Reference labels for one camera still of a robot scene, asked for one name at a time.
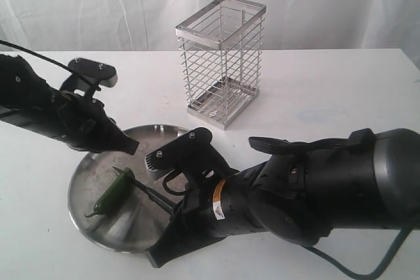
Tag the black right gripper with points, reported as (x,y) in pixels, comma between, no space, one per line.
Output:
(218,207)

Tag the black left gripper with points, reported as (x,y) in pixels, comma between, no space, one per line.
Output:
(82,124)

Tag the black-handled kitchen knife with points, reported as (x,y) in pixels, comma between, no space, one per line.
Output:
(163,202)

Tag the green chili pepper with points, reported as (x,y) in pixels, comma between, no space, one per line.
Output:
(117,193)

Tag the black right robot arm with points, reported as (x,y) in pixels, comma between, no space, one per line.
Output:
(300,194)

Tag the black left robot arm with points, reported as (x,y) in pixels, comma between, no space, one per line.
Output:
(23,95)

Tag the round stainless steel plate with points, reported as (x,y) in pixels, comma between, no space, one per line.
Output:
(138,223)

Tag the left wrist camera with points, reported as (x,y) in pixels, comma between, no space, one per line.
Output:
(86,72)

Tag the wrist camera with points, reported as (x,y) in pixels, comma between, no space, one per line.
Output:
(190,154)
(86,72)

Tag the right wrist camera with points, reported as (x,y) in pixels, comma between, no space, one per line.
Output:
(190,154)

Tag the chrome wire utensil holder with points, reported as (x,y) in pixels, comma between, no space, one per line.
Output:
(221,52)

